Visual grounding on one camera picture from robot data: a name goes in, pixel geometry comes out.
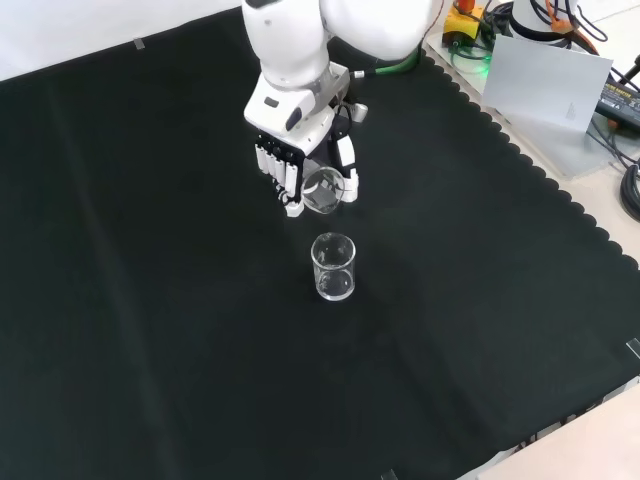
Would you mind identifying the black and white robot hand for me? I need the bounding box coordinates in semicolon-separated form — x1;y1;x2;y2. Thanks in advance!
243;64;370;218

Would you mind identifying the clear glass beaker with water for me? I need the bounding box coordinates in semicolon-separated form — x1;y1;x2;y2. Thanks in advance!
301;167;346;215

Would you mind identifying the clear empty glass beaker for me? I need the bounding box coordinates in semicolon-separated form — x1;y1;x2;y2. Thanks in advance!
310;232;357;302

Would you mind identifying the black bench cloth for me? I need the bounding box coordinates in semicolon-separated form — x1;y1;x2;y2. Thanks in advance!
0;4;640;480

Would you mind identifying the yellow stop button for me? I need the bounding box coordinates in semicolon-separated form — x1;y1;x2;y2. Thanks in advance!
442;0;485;42

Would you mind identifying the pale grey upright board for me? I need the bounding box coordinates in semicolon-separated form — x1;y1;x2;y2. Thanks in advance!
481;33;615;135

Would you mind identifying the black power adapter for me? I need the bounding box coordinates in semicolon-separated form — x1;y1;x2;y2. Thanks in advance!
594;82;640;129

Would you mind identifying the green sheathed cable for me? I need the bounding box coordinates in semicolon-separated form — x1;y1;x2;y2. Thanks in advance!
352;48;422;79

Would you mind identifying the orange cable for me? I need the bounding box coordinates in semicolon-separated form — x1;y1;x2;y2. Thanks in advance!
544;0;601;51

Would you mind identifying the grey flat base plate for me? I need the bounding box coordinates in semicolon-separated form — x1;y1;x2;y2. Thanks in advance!
487;104;634;179

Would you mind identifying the coiled black cable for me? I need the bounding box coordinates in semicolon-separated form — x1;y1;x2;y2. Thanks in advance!
619;162;640;224

